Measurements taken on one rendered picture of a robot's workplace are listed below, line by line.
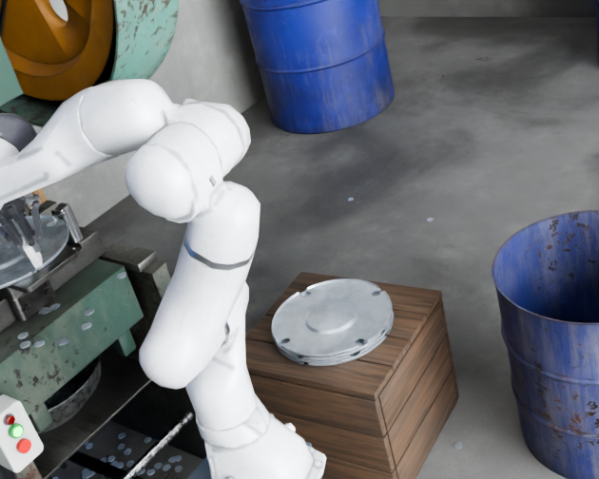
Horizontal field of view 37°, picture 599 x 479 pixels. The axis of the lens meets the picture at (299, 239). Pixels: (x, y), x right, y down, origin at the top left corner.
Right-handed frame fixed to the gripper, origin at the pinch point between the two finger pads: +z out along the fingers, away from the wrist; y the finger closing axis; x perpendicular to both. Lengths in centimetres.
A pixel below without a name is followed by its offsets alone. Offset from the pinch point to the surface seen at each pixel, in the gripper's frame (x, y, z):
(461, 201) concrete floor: 74, 117, 111
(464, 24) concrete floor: 236, 180, 166
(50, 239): 9.1, 1.7, 7.1
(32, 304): 0.6, -6.0, 16.0
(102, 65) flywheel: 31.7, 22.5, -15.5
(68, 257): -0.2, 6.0, 4.1
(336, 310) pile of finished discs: -3, 57, 45
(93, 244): 16.8, 7.4, 20.4
